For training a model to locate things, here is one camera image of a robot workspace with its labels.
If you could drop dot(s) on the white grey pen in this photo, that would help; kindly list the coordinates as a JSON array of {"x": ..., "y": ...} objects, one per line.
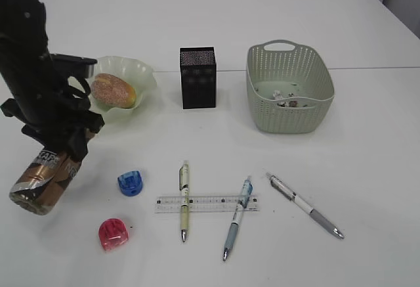
[{"x": 314, "y": 214}]

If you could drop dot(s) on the green plastic basket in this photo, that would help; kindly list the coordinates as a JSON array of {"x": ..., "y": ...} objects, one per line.
[{"x": 299, "y": 74}]

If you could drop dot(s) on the blue pencil sharpener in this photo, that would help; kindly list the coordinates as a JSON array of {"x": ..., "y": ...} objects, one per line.
[{"x": 130, "y": 183}]

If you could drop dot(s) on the clear plastic ruler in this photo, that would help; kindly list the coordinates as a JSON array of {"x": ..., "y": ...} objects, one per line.
[{"x": 197, "y": 204}]

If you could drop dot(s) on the black mesh pen holder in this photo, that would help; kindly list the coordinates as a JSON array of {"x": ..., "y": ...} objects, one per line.
[{"x": 198, "y": 75}]

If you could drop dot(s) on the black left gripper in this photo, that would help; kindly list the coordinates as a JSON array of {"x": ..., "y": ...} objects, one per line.
[{"x": 48, "y": 103}]

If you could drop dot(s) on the cream patterned pen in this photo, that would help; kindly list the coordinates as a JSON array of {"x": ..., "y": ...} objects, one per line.
[{"x": 184, "y": 181}]

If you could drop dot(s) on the red pencil sharpener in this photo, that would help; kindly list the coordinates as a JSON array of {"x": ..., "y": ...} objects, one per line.
[{"x": 112, "y": 233}]

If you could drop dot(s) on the sugared bread roll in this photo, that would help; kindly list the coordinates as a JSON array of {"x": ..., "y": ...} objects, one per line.
[{"x": 113, "y": 91}]

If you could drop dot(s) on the light blue pen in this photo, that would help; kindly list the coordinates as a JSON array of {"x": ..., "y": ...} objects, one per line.
[{"x": 242, "y": 203}]

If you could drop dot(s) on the brown Nescafe coffee bottle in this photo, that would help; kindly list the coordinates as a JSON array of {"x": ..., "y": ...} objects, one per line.
[{"x": 47, "y": 177}]

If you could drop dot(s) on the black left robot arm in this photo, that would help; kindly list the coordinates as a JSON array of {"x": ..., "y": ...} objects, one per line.
[{"x": 23, "y": 33}]

